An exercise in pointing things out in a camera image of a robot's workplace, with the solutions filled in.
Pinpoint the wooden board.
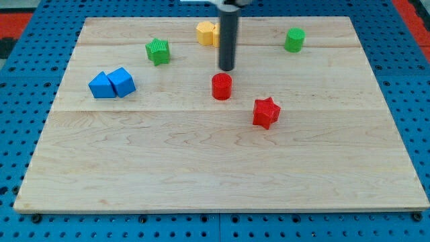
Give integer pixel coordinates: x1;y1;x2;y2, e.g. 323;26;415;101
14;17;429;214

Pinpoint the green cylinder block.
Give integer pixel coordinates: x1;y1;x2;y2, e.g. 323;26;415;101
284;28;306;52

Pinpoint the blue cube block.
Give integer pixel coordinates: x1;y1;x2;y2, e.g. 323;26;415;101
107;67;136;97

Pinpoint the blue triangular block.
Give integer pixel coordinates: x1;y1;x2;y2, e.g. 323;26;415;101
88;71;116;98

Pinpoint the yellow hexagon block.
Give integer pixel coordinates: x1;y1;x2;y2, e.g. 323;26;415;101
196;21;215;46

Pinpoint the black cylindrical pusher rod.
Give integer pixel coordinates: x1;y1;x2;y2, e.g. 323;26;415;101
218;3;241;71

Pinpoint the yellow block behind rod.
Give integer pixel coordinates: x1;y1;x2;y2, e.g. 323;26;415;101
212;23;220;48

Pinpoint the green star block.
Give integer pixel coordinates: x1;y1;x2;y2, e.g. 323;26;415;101
145;38;170;66

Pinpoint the red star block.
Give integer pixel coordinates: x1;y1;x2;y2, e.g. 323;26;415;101
253;97;281;130

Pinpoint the red cylinder block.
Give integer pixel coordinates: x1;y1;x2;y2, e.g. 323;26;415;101
212;73;232;100

